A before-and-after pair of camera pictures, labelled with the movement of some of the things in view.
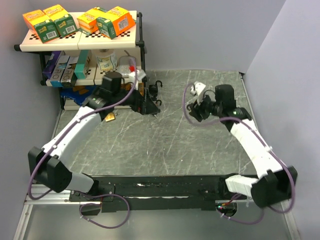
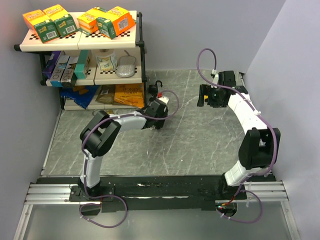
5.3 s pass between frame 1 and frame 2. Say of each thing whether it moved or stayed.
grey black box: stayed
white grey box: stayed
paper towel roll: stayed
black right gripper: moved
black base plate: stayed
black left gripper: moved
